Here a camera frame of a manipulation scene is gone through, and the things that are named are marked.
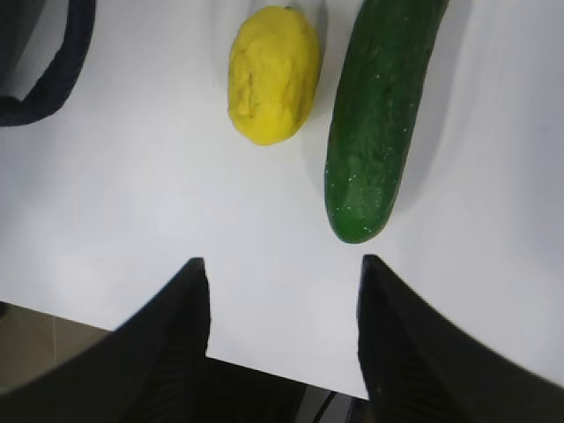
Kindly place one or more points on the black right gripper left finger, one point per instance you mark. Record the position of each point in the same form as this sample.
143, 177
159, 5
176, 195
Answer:
148, 370

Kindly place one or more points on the dark navy lunch bag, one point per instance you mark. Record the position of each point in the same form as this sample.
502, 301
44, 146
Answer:
43, 49

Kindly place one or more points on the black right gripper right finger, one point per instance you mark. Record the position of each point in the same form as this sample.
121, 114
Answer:
417, 366

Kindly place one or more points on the green cucumber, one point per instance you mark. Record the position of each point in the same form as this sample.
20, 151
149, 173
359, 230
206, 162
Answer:
375, 111

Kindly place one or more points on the yellow lemon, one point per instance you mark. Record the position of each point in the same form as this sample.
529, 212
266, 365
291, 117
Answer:
273, 71

